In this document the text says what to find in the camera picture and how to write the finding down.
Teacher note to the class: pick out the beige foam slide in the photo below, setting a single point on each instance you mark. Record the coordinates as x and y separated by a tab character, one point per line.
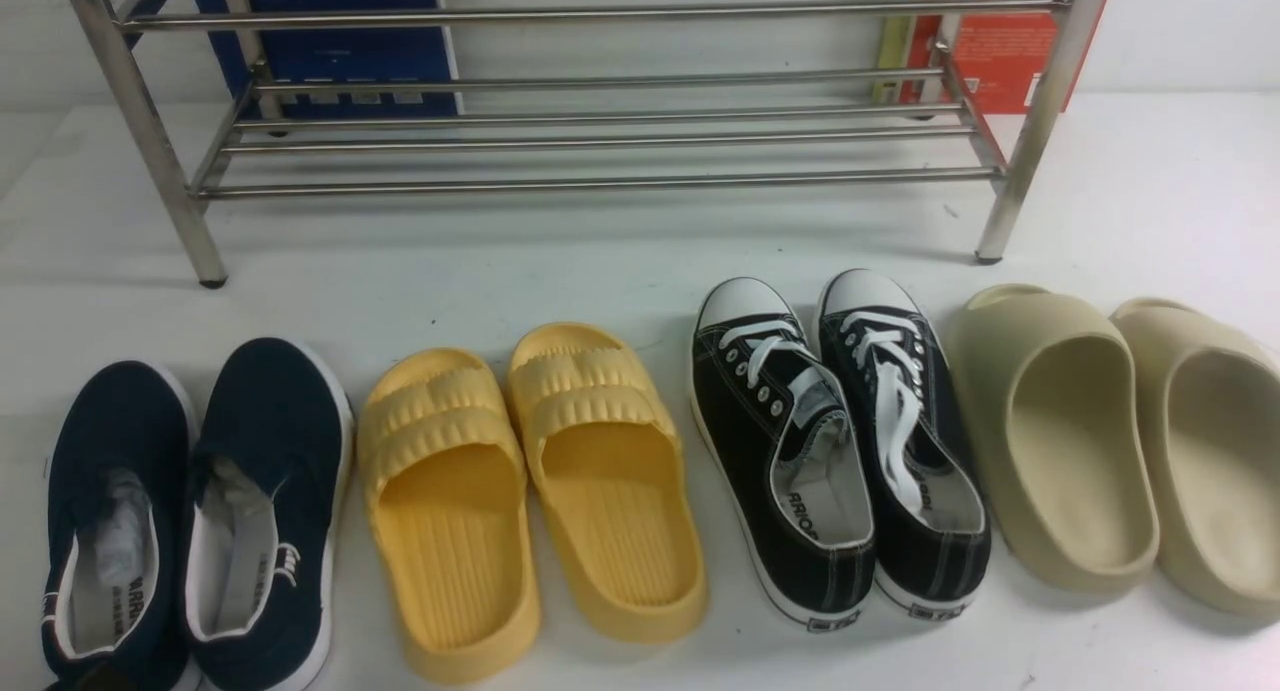
1046	384
1206	397

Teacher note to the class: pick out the black canvas sneaker left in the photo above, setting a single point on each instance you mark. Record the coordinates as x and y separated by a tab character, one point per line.
781	432

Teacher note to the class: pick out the beige foam slide left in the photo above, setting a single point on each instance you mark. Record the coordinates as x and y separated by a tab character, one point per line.
1046	384

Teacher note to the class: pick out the navy slip-on shoe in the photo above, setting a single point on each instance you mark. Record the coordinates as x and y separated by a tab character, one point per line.
114	490
266	484

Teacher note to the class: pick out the black canvas sneaker right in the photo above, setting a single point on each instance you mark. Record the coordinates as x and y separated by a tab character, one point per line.
933	531

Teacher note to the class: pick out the stainless steel shoe rack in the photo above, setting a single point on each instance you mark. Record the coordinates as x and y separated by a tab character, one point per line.
114	31

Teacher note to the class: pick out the yellow slide sandal right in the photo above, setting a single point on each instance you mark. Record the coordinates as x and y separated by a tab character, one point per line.
608	463

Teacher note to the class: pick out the black canvas sneaker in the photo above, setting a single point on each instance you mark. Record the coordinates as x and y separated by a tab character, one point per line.
781	432
933	531

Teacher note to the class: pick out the yellow slide sandal left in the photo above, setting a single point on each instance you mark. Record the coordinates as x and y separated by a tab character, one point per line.
445	488

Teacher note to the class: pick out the yellow slide sandal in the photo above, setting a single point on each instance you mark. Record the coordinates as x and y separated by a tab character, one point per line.
445	488
608	463

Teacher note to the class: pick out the orange red box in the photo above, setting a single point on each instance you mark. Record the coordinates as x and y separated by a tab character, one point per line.
1000	58

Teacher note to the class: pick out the blue box behind rack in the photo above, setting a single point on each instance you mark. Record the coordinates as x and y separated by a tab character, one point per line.
330	74

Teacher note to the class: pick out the beige foam slide right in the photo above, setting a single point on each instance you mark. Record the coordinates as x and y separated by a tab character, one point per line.
1206	397

